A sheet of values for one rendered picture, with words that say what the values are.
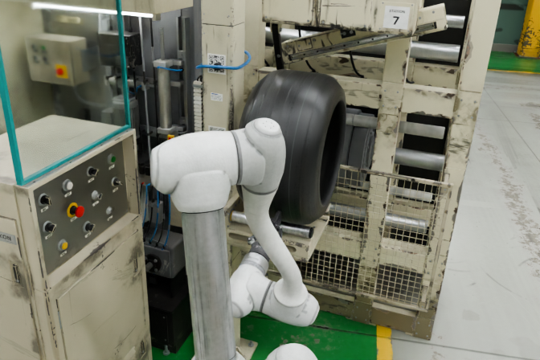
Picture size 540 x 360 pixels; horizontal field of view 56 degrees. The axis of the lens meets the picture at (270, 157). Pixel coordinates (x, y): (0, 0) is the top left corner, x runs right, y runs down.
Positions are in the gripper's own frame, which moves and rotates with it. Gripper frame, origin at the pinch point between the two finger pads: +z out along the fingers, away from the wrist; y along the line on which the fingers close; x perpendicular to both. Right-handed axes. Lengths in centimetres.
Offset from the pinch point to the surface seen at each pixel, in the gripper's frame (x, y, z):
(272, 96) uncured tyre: -38.2, 7.5, 22.1
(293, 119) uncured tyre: -34.5, -2.7, 14.9
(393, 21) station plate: -53, -28, 61
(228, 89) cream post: -34, 28, 30
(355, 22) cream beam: -52, -14, 61
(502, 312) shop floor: 128, -103, 88
